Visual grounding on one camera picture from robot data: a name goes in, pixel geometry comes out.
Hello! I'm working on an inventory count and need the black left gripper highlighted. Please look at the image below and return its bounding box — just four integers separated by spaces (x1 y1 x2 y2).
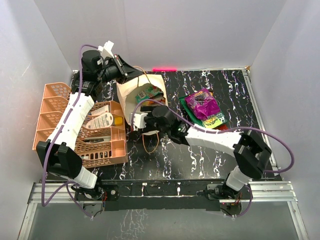
96 54 143 85

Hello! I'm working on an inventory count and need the brown paper bag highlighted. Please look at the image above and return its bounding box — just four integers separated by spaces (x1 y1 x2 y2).
116 66 168 136

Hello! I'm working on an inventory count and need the purple snack packet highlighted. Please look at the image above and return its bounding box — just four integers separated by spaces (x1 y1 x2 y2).
185 88 221 121

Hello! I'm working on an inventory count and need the green real cookies bag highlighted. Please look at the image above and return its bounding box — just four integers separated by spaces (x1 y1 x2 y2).
179 96 228 127

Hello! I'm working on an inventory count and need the teal mint candy bag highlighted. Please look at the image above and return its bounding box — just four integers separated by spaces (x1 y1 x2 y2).
135 90 150 104

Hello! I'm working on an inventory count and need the orange candy packet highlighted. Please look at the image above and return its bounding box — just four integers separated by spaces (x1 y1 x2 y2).
144 86 165 102

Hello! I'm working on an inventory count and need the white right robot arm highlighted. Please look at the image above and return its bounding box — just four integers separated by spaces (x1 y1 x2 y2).
132 105 272 199

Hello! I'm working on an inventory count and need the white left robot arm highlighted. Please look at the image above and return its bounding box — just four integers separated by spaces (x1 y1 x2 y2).
35 48 143 200

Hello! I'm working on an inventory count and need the yellow bottle cap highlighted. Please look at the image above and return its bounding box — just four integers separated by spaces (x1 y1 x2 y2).
113 116 123 127

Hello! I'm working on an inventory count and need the white tube with label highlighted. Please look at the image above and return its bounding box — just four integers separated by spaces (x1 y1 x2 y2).
85 112 114 130

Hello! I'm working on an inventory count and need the orange plastic organizer basket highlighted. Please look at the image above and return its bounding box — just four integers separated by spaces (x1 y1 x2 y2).
32 82 128 169

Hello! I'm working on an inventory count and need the yellow green sour candy packet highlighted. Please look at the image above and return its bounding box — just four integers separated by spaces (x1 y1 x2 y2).
202 113 227 129

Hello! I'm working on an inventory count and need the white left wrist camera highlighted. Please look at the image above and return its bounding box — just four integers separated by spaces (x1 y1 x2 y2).
97 40 115 59

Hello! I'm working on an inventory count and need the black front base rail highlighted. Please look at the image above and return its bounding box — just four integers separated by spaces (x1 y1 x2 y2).
101 179 223 211

